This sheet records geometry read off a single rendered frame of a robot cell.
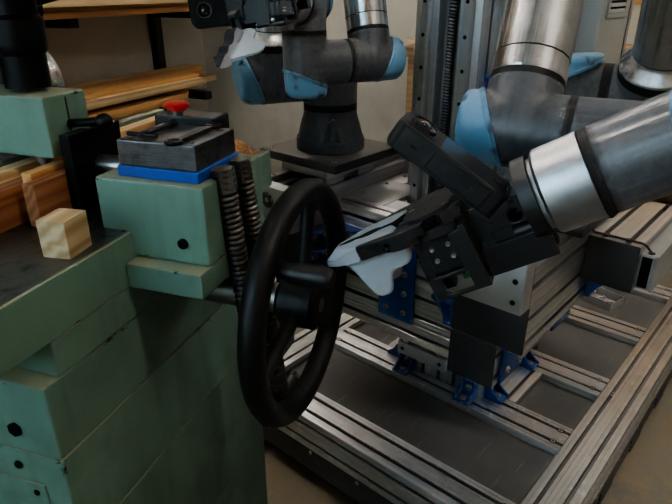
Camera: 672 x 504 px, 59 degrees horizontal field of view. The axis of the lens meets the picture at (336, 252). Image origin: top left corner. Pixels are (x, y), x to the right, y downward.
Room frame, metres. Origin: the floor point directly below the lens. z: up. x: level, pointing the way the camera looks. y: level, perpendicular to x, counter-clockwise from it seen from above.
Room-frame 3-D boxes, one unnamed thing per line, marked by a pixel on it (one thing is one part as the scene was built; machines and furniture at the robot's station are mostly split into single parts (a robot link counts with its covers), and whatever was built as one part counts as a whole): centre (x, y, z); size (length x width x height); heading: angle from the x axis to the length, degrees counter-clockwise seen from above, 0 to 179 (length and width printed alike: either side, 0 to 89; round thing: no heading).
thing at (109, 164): (0.69, 0.26, 0.95); 0.09 x 0.07 x 0.09; 161
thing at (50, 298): (0.69, 0.26, 0.87); 0.61 x 0.30 x 0.06; 161
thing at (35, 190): (0.70, 0.31, 0.92); 0.17 x 0.02 x 0.05; 161
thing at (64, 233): (0.55, 0.28, 0.92); 0.04 x 0.03 x 0.04; 168
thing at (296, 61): (1.06, 0.04, 1.02); 0.11 x 0.08 x 0.11; 113
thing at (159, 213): (0.66, 0.18, 0.91); 0.15 x 0.14 x 0.09; 161
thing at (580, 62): (0.97, -0.37, 0.98); 0.13 x 0.12 x 0.14; 64
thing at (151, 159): (0.67, 0.17, 0.99); 0.13 x 0.11 x 0.06; 161
